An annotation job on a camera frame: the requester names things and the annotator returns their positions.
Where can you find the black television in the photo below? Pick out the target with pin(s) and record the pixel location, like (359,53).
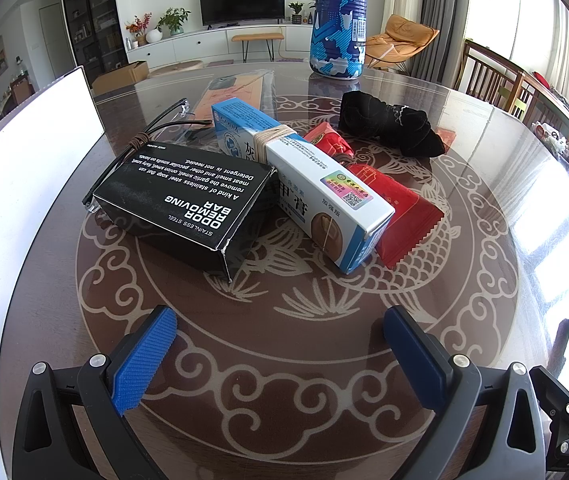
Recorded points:
(242,2)

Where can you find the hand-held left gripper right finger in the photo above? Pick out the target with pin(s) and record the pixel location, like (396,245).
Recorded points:
(414,355)

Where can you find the red foil packet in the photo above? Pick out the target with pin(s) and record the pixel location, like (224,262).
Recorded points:
(394,205)

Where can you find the black velvet pouch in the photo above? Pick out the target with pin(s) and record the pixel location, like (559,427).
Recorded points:
(384,120)

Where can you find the blue patterned spray can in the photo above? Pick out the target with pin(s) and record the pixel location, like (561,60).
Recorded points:
(339,20)

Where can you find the orange phone case package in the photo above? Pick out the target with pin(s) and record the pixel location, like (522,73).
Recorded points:
(234,92)

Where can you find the black framed glasses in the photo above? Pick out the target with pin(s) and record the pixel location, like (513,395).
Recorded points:
(162,122)

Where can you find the white television cabinet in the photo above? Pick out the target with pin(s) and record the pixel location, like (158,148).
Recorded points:
(204,45)

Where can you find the brown cardboard box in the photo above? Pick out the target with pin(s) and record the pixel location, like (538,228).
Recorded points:
(119,77)

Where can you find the slatted wooden chair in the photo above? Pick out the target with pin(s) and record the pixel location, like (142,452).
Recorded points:
(489,77)

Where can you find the dark glass display cabinet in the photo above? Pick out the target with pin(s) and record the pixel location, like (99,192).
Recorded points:
(94,10)

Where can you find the small potted plant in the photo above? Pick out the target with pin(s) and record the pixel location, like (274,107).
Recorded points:
(296,12)

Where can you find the white cardboard box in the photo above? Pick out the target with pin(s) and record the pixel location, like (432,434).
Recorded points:
(24,170)

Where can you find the brown patterned glass desktop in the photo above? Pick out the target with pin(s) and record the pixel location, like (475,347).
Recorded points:
(284,340)

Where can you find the blue and white box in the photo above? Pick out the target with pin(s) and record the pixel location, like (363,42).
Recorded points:
(314,190)

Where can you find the red flowers in vase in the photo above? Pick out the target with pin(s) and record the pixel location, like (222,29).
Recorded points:
(138,27)

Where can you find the grey curtain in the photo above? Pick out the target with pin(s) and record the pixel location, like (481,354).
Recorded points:
(439,20)

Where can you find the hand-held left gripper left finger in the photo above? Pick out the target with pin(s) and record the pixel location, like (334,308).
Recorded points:
(139,360)

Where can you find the orange lounge chair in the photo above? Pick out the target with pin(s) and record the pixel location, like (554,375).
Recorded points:
(399,37)

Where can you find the beige oval pet bed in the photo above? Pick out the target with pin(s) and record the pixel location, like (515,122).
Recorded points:
(174,67)

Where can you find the green potted plant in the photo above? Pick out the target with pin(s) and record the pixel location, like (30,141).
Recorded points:
(173,20)

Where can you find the black printed box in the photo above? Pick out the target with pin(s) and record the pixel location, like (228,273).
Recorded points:
(179,200)

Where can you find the wooden bench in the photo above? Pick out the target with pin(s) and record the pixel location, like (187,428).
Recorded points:
(257,37)

